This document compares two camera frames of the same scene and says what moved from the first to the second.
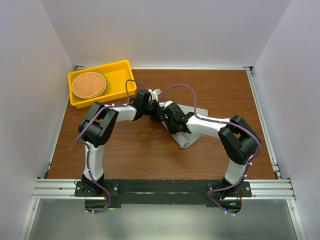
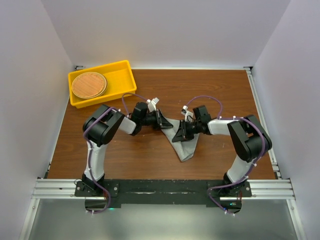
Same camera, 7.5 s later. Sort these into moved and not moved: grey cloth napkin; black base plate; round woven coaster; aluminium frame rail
Moved: grey cloth napkin
Not moved: round woven coaster; aluminium frame rail; black base plate
